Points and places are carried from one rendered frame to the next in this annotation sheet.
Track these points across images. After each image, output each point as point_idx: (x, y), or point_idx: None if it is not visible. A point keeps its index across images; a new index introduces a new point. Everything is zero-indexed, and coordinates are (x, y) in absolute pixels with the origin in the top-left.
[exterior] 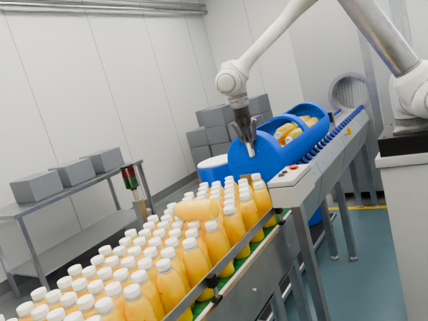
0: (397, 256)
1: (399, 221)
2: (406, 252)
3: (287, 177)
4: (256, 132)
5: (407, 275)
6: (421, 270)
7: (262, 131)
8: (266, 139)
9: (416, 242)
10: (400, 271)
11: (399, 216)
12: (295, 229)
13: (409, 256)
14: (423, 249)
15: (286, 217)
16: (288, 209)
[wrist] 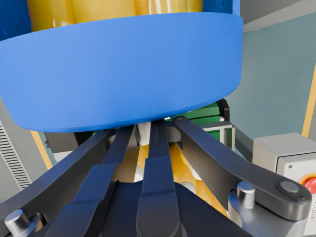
0: (261, 18)
1: (304, 3)
2: (274, 15)
3: (307, 221)
4: (169, 72)
5: (255, 21)
6: (272, 18)
7: (188, 20)
8: (229, 92)
9: (295, 10)
10: (252, 21)
11: (312, 0)
12: (238, 150)
13: (273, 16)
14: (294, 11)
15: (224, 140)
16: (217, 118)
